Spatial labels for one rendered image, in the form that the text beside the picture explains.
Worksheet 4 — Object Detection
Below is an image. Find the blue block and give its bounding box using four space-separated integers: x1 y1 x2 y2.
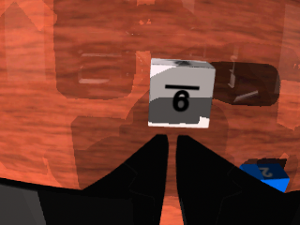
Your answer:
240 164 290 192

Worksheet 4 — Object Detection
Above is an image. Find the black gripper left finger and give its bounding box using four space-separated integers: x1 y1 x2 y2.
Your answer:
0 134 170 225

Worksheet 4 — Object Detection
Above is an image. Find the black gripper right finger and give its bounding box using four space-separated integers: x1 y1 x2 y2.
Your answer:
175 135 300 225

